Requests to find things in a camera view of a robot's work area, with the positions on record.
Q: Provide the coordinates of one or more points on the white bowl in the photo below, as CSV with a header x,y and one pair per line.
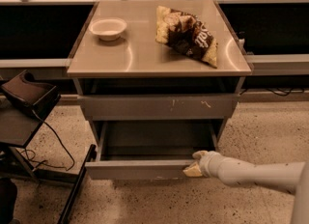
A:
x,y
107,29

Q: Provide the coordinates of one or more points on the grey drawer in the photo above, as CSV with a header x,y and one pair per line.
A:
x,y
158,107
149,150

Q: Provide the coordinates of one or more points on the black rolling stand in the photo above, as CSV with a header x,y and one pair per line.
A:
x,y
18,162

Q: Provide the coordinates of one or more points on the grey metal drawer cabinet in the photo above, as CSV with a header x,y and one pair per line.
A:
x,y
135,64

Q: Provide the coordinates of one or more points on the right counter rail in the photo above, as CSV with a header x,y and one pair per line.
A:
x,y
278,58

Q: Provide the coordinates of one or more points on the left counter rail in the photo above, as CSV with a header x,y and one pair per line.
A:
x,y
34,63

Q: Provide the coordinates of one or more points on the brown yellow chip bag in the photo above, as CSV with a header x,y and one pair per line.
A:
x,y
186,34

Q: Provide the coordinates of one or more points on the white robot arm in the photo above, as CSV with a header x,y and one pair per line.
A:
x,y
289,177

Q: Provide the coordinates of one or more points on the black device on stand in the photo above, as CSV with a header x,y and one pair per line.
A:
x,y
32,98

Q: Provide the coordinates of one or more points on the grey top drawer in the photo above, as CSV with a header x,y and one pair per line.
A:
x,y
158,107

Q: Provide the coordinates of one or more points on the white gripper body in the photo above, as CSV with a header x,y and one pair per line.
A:
x,y
209,164

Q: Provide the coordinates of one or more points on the counter rail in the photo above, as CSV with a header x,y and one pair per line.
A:
x,y
34,63
278,58

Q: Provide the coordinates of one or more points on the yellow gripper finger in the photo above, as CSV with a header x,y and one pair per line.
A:
x,y
198,155
193,170

